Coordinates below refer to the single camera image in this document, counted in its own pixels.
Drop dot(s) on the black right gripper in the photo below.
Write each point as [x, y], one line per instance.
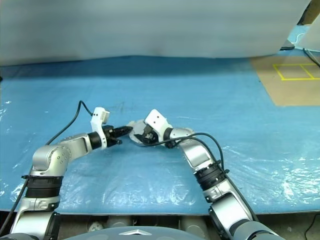
[152, 136]

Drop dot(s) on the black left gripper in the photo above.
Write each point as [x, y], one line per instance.
[110, 135]

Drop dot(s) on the silver motor cover circuit board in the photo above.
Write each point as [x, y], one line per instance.
[136, 127]

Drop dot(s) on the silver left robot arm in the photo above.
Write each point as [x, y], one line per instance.
[50, 160]

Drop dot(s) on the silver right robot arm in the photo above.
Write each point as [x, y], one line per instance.
[200, 155]

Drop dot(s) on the blue plastic-covered table mat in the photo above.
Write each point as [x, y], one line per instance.
[175, 87]

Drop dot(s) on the grey cylinder under table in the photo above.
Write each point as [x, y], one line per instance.
[193, 223]
[119, 221]

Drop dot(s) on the white rounded part under table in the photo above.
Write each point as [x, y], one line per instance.
[95, 225]

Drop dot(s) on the grey robot torso silver emblem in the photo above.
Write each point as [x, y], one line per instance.
[150, 233]

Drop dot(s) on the white foam board backdrop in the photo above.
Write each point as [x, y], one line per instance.
[150, 25]

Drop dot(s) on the yellow tape grid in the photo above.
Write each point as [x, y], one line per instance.
[280, 72]

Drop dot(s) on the brown cardboard sheet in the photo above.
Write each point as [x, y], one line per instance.
[295, 90]

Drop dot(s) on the small white board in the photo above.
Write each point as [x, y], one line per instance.
[312, 37]

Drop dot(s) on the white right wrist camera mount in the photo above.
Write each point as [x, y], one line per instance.
[157, 120]

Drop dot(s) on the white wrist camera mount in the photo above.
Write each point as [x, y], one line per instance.
[98, 120]
[157, 120]

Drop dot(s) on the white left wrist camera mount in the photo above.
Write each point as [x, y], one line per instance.
[98, 120]

